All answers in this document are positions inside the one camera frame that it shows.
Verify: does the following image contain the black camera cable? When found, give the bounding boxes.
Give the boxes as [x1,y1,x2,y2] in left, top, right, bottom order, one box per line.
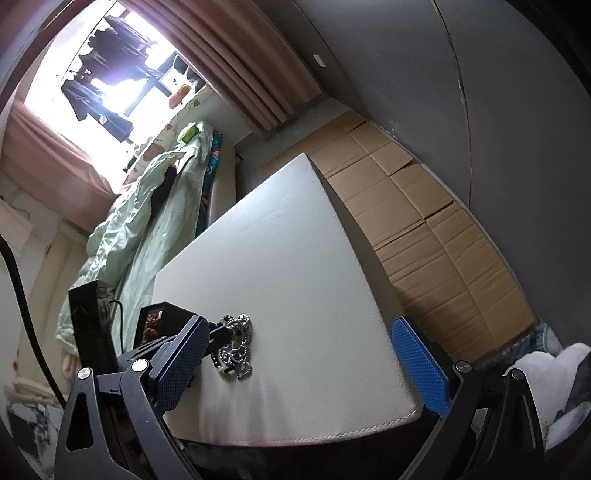
[0,232,68,409]

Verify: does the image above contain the green tissue pack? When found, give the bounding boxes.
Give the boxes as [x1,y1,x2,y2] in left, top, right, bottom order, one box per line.
[178,123,199,144]

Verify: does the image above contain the pink curtain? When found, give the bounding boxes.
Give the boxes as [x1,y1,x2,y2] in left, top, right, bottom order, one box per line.
[1,100,116,232]
[123,0,322,135]

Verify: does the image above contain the light green duvet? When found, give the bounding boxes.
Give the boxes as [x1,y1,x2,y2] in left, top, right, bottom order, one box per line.
[55,147,205,356]

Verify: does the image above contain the pink right curtain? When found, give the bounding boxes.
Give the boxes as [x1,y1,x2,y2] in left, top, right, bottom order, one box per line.
[123,0,322,135]

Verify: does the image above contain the dark hanging clothes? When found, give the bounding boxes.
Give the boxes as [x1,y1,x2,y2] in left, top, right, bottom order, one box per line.
[61,15,160,142]

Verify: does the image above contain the pink left curtain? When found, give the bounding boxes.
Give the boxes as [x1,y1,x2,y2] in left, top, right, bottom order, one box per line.
[1,100,116,232]

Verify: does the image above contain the silver chain bracelet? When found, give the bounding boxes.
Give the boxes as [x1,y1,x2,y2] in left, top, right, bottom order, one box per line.
[210,313,254,381]

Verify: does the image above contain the bed with green sheet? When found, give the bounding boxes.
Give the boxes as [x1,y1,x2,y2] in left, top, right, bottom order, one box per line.
[55,120,240,356]

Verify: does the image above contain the flattened cardboard sheets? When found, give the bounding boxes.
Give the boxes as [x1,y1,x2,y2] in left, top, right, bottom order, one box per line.
[263,111,535,361]

